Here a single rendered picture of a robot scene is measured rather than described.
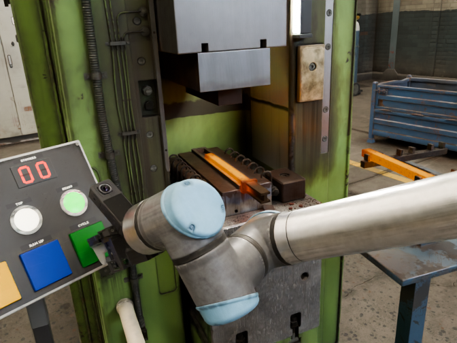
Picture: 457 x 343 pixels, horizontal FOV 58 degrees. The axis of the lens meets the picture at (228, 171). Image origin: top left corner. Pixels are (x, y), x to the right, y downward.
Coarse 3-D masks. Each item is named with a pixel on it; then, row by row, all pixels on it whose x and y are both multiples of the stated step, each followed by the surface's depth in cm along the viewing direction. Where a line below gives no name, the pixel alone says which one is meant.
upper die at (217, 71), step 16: (160, 64) 133; (176, 64) 117; (192, 64) 104; (208, 64) 102; (224, 64) 103; (240, 64) 105; (256, 64) 107; (176, 80) 120; (192, 80) 107; (208, 80) 103; (224, 80) 105; (240, 80) 106; (256, 80) 108
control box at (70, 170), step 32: (0, 160) 81; (32, 160) 84; (64, 160) 89; (0, 192) 79; (32, 192) 82; (64, 192) 86; (0, 224) 77; (64, 224) 84; (0, 256) 75; (32, 288) 77
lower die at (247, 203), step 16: (176, 160) 147; (192, 160) 142; (208, 160) 139; (224, 160) 140; (176, 176) 140; (208, 176) 127; (224, 176) 125; (256, 176) 124; (224, 192) 114; (240, 192) 116; (240, 208) 118; (256, 208) 120
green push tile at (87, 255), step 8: (96, 224) 88; (80, 232) 85; (88, 232) 86; (96, 232) 87; (72, 240) 84; (80, 240) 85; (80, 248) 84; (88, 248) 85; (80, 256) 84; (88, 256) 85; (96, 256) 86; (88, 264) 84
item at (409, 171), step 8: (368, 152) 126; (376, 152) 125; (376, 160) 123; (384, 160) 119; (392, 160) 118; (392, 168) 116; (400, 168) 113; (408, 168) 111; (416, 168) 111; (408, 176) 111; (424, 176) 105; (432, 176) 105
